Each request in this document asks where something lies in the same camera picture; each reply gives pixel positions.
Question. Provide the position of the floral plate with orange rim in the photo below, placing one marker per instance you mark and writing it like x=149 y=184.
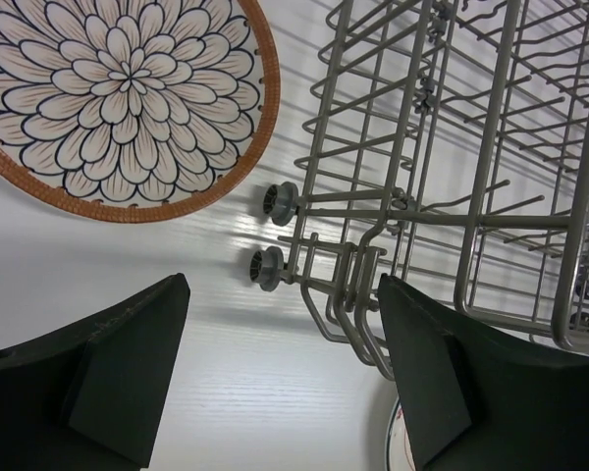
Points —
x=134 y=111

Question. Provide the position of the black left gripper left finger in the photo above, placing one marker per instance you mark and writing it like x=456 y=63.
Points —
x=90 y=395

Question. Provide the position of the white plate with sunburst pattern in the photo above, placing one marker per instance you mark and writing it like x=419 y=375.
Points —
x=398 y=455

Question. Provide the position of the grey wire dish rack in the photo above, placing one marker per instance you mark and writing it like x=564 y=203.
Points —
x=450 y=150

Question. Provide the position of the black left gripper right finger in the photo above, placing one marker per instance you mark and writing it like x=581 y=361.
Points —
x=476 y=398

